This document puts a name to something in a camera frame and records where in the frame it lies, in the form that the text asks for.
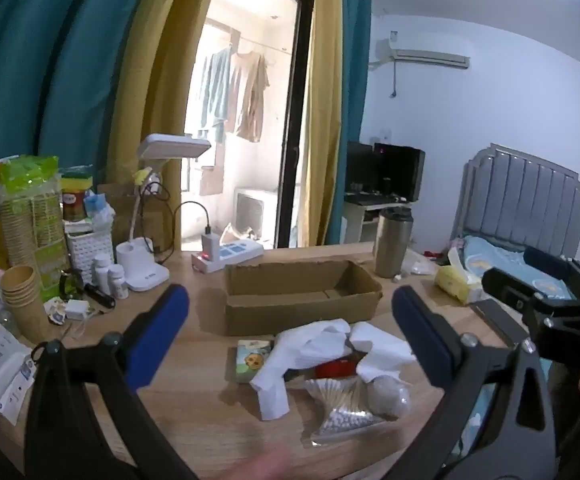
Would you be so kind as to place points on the brown paper bag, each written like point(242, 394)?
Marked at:
point(120, 220)

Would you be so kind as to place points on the tall white pill bottle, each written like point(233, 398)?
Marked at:
point(102, 275)

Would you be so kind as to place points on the hanging beige shirt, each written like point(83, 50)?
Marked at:
point(250, 95)

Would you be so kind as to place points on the brown cardboard box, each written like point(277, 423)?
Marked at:
point(300, 305)

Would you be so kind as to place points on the white power strip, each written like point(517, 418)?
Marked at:
point(230, 255)

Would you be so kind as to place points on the small cartoon card box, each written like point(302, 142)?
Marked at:
point(251, 360)

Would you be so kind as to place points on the narrow teal curtain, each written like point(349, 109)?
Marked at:
point(355, 85)

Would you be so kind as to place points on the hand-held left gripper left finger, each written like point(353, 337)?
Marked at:
point(157, 340)

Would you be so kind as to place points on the short white pill bottle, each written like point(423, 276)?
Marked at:
point(118, 282)

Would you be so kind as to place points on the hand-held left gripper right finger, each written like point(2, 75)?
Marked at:
point(420, 335)

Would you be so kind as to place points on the black door frame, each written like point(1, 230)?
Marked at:
point(295, 110)

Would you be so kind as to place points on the black flashlight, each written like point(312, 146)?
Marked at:
point(100, 296)

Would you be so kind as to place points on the person's left hand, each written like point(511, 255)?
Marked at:
point(260, 465)

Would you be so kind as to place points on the red packet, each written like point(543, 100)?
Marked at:
point(337, 369)

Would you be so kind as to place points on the wide teal curtain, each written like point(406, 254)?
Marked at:
point(60, 60)

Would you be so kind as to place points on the narrow yellow curtain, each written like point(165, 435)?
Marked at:
point(322, 110)

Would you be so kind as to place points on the steel tumbler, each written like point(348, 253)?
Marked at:
point(392, 245)

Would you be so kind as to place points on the red can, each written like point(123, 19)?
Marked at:
point(74, 205)

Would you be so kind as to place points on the green pack of paper cups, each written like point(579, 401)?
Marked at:
point(40, 220)

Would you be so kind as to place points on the hanging blue shirt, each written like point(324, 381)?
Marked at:
point(215, 90)

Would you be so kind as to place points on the white woven basket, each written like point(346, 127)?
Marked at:
point(90, 255)

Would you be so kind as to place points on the bag of white cotton balls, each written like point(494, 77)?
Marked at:
point(345, 422)

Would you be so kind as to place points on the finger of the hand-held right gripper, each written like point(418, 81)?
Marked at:
point(502, 285)
point(497, 317)

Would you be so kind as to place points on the grey padded headboard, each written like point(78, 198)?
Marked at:
point(520, 195)

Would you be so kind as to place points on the wide yellow curtain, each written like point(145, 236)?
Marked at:
point(155, 85)

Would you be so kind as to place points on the patterned small pouch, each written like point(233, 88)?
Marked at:
point(56, 312)

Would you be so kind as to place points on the white cloth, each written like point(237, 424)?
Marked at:
point(295, 355)
point(382, 355)

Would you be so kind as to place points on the black computer monitor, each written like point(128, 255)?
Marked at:
point(395, 172)

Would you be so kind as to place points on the blue plastic bag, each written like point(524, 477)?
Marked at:
point(99, 212)

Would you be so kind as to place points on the small white adapter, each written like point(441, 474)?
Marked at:
point(76, 309)

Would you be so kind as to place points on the white air conditioner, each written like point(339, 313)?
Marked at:
point(427, 57)

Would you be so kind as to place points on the clear plastic wrapper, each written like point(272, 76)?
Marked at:
point(417, 265)

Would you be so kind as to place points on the blue bedding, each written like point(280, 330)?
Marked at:
point(500, 260)

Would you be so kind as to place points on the black wristband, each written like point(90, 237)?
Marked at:
point(71, 282)

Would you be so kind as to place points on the white plug-in charger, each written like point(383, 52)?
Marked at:
point(209, 246)

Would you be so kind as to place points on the white cabinet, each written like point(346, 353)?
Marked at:
point(357, 220)

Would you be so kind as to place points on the yellow green sponge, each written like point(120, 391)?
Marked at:
point(76, 177)

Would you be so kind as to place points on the white desk lamp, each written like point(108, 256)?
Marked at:
point(140, 265)

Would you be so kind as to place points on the yellow tissue pack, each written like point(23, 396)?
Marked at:
point(455, 280)

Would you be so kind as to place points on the stack of brown paper cups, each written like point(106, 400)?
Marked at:
point(20, 300)

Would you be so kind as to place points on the outdoor air conditioner unit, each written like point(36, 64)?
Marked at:
point(252, 212)

